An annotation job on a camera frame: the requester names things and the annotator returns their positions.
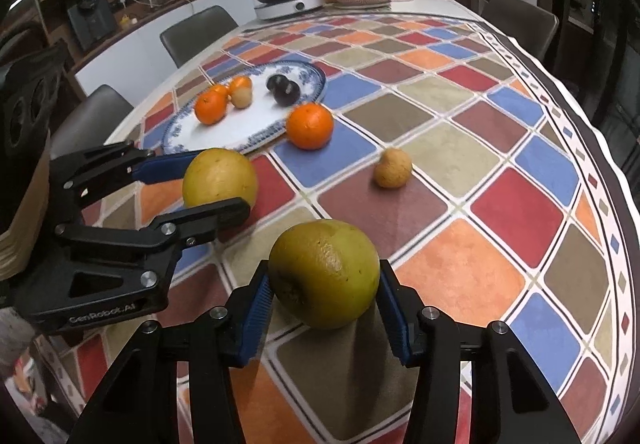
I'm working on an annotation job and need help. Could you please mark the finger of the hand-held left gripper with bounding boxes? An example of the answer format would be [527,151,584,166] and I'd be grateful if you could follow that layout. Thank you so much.
[54,196,252,251]
[50,141,202,205]

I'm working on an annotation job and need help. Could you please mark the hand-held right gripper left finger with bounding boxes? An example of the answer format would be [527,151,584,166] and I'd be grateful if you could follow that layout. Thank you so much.
[67,261,275,444]

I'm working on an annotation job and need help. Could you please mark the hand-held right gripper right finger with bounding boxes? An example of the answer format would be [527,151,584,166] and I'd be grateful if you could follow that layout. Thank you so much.
[377,259,583,444]

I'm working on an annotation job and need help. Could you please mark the yellow pear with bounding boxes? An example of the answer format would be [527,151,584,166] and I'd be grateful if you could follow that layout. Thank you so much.
[182,149,258,212]

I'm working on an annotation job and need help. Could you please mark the green pear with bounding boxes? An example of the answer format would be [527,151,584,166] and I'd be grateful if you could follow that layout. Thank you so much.
[268,219,381,329]

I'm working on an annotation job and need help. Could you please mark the blue rimmed white plate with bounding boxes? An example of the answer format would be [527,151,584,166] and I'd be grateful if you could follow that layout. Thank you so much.
[161,60,328,155]

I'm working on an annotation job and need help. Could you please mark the dark purple plum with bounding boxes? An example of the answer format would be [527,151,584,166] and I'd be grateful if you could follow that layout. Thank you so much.
[274,81,302,104]
[266,74,291,97]

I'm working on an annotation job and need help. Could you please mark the person's left hand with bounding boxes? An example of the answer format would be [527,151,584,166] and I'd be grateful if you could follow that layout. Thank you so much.
[0,309,38,372]

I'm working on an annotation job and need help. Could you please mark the grey dining chair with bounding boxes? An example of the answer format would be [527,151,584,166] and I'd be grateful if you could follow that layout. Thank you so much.
[480,0,559,69]
[160,5,240,68]
[50,84,135,159]

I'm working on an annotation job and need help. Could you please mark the white base cabinets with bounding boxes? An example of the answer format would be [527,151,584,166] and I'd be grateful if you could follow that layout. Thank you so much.
[70,0,366,92]

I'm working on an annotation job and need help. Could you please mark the black water dispenser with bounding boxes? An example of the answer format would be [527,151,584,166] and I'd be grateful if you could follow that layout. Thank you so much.
[67,0,113,49]

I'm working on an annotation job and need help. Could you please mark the white induction cooker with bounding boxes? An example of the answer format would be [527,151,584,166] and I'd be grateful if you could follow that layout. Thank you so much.
[254,0,326,21]

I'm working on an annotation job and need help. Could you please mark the glass sliding door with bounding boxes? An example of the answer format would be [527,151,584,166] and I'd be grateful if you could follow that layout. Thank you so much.
[550,0,640,175]

